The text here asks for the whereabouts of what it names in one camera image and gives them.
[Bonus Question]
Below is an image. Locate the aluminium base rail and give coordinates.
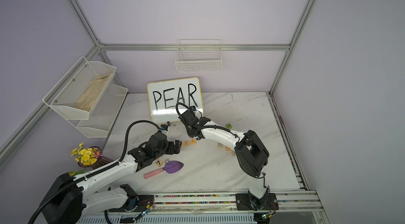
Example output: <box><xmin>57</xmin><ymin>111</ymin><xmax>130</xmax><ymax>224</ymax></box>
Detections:
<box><xmin>60</xmin><ymin>188</ymin><xmax>329</xmax><ymax>224</ymax></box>

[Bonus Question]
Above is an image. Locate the whiteboard with PEAR text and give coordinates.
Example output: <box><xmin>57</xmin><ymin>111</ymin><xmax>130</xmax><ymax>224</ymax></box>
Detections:
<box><xmin>147</xmin><ymin>77</ymin><xmax>204</xmax><ymax>124</ymax></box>

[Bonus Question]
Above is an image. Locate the left black corrugated cable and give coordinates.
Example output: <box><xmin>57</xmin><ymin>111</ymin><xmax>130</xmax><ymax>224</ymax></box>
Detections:
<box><xmin>27</xmin><ymin>120</ymin><xmax>162</xmax><ymax>224</ymax></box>

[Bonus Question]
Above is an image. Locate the beige cloth in shelf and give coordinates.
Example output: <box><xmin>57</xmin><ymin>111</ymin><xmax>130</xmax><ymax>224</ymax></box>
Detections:
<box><xmin>74</xmin><ymin>73</ymin><xmax>111</xmax><ymax>112</ymax></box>

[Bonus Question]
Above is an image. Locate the yellow flower bouquet vase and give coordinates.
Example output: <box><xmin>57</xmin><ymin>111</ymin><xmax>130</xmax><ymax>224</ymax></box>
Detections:
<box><xmin>71</xmin><ymin>143</ymin><xmax>114</xmax><ymax>170</ymax></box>

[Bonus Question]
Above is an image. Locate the upper white mesh shelf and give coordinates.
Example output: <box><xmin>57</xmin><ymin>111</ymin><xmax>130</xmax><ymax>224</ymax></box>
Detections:
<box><xmin>43</xmin><ymin>57</ymin><xmax>116</xmax><ymax>120</ymax></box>

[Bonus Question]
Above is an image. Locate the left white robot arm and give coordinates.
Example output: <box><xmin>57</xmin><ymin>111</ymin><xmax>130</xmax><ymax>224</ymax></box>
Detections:
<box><xmin>41</xmin><ymin>131</ymin><xmax>182</xmax><ymax>224</ymax></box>

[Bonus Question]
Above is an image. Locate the lower white mesh shelf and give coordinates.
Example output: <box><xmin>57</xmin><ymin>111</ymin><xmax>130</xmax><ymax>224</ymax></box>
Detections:
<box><xmin>77</xmin><ymin>84</ymin><xmax>128</xmax><ymax>138</ymax></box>

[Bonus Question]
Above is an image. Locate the white wire wall basket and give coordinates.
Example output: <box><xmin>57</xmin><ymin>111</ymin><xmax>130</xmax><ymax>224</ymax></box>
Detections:
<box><xmin>175</xmin><ymin>39</ymin><xmax>223</xmax><ymax>73</ymax></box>

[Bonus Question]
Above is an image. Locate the black Z letter block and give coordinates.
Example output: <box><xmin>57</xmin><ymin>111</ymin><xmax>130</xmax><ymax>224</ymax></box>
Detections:
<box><xmin>156</xmin><ymin>160</ymin><xmax>164</xmax><ymax>167</ymax></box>

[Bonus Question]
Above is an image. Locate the purple pink toy trowel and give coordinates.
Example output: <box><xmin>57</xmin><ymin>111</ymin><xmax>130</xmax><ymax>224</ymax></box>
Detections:
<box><xmin>143</xmin><ymin>161</ymin><xmax>184</xmax><ymax>179</ymax></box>

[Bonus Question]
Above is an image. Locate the white mesh shelf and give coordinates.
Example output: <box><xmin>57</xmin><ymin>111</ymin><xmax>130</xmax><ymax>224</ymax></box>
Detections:
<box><xmin>43</xmin><ymin>57</ymin><xmax>116</xmax><ymax>120</ymax></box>
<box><xmin>77</xmin><ymin>84</ymin><xmax>128</xmax><ymax>138</ymax></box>

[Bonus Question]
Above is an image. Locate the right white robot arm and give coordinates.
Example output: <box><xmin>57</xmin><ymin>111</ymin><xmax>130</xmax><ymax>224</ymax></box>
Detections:
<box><xmin>176</xmin><ymin>103</ymin><xmax>278</xmax><ymax>211</ymax></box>

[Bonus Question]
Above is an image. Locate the sunflower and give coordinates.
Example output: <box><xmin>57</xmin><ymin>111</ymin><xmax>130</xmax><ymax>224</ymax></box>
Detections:
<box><xmin>68</xmin><ymin>170</ymin><xmax>84</xmax><ymax>176</ymax></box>

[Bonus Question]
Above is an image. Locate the right black cable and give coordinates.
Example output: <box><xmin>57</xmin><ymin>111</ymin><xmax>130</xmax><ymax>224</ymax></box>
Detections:
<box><xmin>175</xmin><ymin>102</ymin><xmax>241</xmax><ymax>139</ymax></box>

